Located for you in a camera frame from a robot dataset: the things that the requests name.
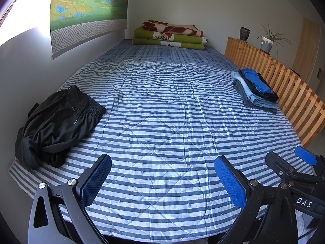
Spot potted plant in white pot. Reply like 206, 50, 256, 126
256, 23, 291, 54

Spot dark ceramic vase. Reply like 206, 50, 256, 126
239, 27, 251, 42

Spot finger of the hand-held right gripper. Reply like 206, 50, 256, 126
295, 146, 325, 179
265, 152, 316, 181

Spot wooden slatted rail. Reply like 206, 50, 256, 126
225, 37, 325, 149

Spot blue white striped quilt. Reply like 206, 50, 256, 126
9, 60, 315, 238

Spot landscape wall poster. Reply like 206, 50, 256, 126
49, 0, 130, 60

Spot blue checked bed sheet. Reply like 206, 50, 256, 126
95, 39, 238, 68

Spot folded light blue jeans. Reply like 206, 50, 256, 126
231, 72, 278, 108

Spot folded black garment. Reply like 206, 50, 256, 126
239, 70, 279, 102

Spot wooden door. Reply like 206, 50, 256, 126
292, 18, 321, 84

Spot folded grey garment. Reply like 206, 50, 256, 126
233, 79, 278, 114

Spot crumpled black garment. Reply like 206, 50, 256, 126
15, 86, 107, 171

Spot folded blue textured garment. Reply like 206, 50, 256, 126
242, 68, 272, 94

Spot folded red cream blanket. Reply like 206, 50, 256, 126
142, 20, 205, 38

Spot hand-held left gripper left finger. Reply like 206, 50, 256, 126
27, 154, 113, 244

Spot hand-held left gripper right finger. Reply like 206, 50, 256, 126
208, 155, 299, 244

